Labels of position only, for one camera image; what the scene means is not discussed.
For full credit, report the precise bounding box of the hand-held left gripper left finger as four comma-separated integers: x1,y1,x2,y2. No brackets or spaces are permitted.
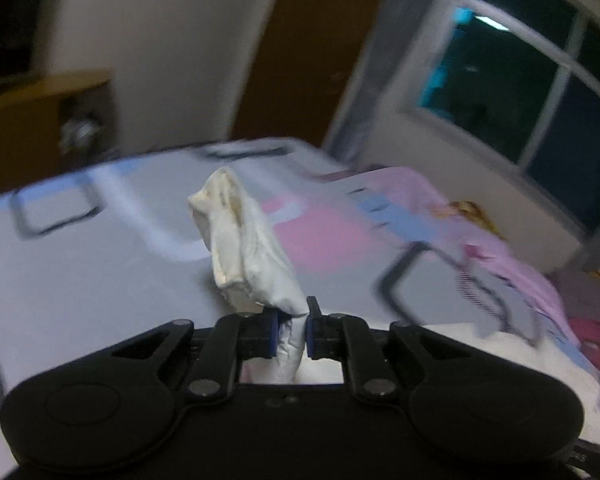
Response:
111,306,282,404

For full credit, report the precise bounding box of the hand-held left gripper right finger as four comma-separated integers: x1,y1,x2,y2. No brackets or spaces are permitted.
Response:
305,296,477,404

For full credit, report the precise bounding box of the large white garment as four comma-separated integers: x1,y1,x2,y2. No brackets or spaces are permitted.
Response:
187,166,600,441

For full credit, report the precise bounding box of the pile of clothes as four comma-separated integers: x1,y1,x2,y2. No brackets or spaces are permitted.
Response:
555,270,600,376

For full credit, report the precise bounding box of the bed with patterned sheet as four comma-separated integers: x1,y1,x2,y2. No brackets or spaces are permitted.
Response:
0,137,600,466

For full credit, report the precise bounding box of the pink blanket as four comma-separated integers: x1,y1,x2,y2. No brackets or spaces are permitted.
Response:
325,165,581,346

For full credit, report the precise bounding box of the brown wooden door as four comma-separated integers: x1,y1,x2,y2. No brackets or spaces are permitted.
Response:
230,0,396,148

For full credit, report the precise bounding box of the grey curtain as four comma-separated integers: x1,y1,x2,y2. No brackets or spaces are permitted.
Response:
325,0,463,161

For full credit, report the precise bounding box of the wooden cabinet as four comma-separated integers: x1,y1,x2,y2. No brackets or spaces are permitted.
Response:
0,70,122,201

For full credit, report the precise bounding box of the window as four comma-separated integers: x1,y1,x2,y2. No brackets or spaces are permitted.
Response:
405,0,600,241

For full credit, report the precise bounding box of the dark screen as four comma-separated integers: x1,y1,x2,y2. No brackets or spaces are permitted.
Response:
0,0,56,86

